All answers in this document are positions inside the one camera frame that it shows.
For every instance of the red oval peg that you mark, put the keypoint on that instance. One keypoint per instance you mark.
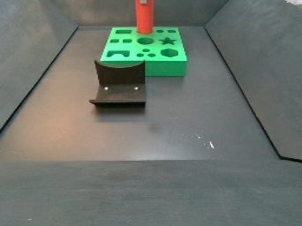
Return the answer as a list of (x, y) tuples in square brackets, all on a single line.
[(144, 16)]

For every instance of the green shape sorter block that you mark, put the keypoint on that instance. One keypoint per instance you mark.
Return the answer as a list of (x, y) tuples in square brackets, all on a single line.
[(160, 49)]

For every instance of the black curved holder bracket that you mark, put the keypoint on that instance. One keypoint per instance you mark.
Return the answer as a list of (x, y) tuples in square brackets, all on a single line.
[(121, 84)]

